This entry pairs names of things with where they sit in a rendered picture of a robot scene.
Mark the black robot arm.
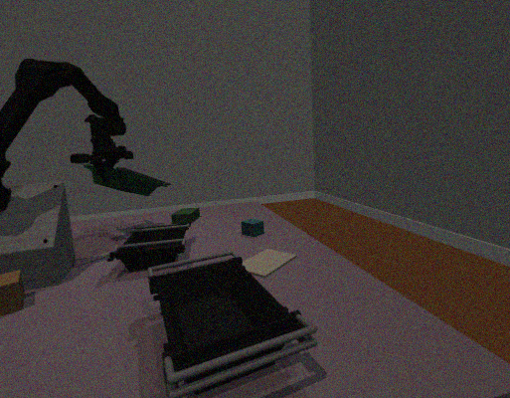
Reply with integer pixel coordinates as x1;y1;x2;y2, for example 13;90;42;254
0;59;126;211

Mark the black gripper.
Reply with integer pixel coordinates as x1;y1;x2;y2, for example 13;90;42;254
71;136;133;182

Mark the small teal block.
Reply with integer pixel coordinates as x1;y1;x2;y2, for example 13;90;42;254
242;219;264;237

